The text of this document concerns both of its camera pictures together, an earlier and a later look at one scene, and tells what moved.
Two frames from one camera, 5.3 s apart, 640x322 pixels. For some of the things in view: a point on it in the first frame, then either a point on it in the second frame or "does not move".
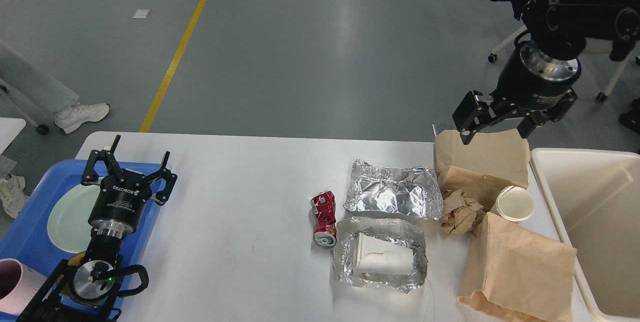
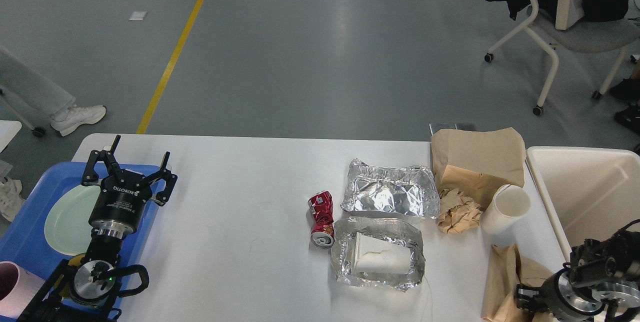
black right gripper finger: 474,113 -> 530,298
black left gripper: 118,204 does not move
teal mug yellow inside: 75,261 does not move
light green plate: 68,217 does not move
